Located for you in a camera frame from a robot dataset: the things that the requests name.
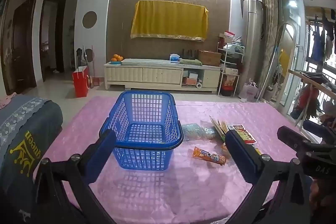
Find green folded cloth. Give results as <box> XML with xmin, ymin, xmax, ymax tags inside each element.
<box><xmin>180</xmin><ymin>58</ymin><xmax>203</xmax><ymax>66</ymax></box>

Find dark wooden door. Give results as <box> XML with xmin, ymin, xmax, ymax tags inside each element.
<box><xmin>0</xmin><ymin>0</ymin><xmax>39</xmax><ymax>96</ymax></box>

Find blue plastic basket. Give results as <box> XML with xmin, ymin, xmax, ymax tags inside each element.
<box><xmin>99</xmin><ymin>90</ymin><xmax>184</xmax><ymax>171</ymax></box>

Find hanging clothes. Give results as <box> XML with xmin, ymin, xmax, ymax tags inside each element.
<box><xmin>307</xmin><ymin>7</ymin><xmax>336</xmax><ymax>62</ymax></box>

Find teal striped snack packet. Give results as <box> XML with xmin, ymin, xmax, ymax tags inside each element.
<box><xmin>181</xmin><ymin>123</ymin><xmax>203</xmax><ymax>141</ymax></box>
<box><xmin>201</xmin><ymin>126</ymin><xmax>219</xmax><ymax>140</ymax></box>

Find pink shopping bag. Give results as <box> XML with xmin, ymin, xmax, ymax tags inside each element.
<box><xmin>238</xmin><ymin>79</ymin><xmax>259</xmax><ymax>103</ymax></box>

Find red paper bag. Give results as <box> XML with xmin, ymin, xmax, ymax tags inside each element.
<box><xmin>73</xmin><ymin>66</ymin><xmax>90</xmax><ymax>98</ymax></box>

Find pink cloth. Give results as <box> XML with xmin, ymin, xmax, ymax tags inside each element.
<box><xmin>0</xmin><ymin>93</ymin><xmax>18</xmax><ymax>109</ymax></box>

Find dark wooden doorway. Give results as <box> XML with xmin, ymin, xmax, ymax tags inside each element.
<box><xmin>39</xmin><ymin>0</ymin><xmax>66</xmax><ymax>83</ymax></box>

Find wooden rail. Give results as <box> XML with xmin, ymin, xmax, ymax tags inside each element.
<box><xmin>287</xmin><ymin>69</ymin><xmax>336</xmax><ymax>98</ymax></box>

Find striped curtain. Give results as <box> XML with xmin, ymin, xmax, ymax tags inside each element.
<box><xmin>259</xmin><ymin>0</ymin><xmax>279</xmax><ymax>102</ymax></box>

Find orange snack bar packet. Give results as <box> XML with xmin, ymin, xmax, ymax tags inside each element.
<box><xmin>193</xmin><ymin>146</ymin><xmax>227</xmax><ymax>166</ymax></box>

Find black router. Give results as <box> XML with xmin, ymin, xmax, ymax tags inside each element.
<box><xmin>182</xmin><ymin>49</ymin><xmax>197</xmax><ymax>60</ymax></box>

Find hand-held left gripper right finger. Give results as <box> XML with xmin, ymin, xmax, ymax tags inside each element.
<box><xmin>225</xmin><ymin>130</ymin><xmax>313</xmax><ymax>224</ymax></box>

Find red snack packet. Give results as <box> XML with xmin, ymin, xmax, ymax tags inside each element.
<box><xmin>230</xmin><ymin>123</ymin><xmax>257</xmax><ymax>145</ymax></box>

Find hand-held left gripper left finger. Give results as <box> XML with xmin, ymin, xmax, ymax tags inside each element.
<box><xmin>34</xmin><ymin>130</ymin><xmax>117</xmax><ymax>224</ymax></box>

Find clear cracker packet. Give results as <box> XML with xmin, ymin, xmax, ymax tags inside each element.
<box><xmin>209</xmin><ymin>115</ymin><xmax>232</xmax><ymax>159</ymax></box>

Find pink quilted mat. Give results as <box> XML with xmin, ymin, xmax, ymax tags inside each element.
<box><xmin>33</xmin><ymin>96</ymin><xmax>315</xmax><ymax>224</ymax></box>

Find white metal rack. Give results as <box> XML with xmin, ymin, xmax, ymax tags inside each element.
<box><xmin>217</xmin><ymin>42</ymin><xmax>246</xmax><ymax>96</ymax></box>

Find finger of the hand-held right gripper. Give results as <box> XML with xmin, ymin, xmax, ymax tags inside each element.
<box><xmin>277</xmin><ymin>126</ymin><xmax>336</xmax><ymax>161</ymax></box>
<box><xmin>303</xmin><ymin>120</ymin><xmax>336</xmax><ymax>144</ymax></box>

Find yellow cloth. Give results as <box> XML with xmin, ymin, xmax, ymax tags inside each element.
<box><xmin>130</xmin><ymin>0</ymin><xmax>209</xmax><ymax>42</ymax></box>

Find cream TV cabinet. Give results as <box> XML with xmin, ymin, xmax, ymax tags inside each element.
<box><xmin>104</xmin><ymin>58</ymin><xmax>221</xmax><ymax>91</ymax></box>

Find person's right hand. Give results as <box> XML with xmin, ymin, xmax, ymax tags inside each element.
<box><xmin>309</xmin><ymin>179</ymin><xmax>336</xmax><ymax>214</ymax></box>

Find cardboard box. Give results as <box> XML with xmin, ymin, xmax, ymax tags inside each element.
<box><xmin>198</xmin><ymin>50</ymin><xmax>222</xmax><ymax>67</ymax></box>

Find standing air conditioner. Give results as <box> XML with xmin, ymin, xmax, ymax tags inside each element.
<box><xmin>241</xmin><ymin>0</ymin><xmax>264</xmax><ymax>98</ymax></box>

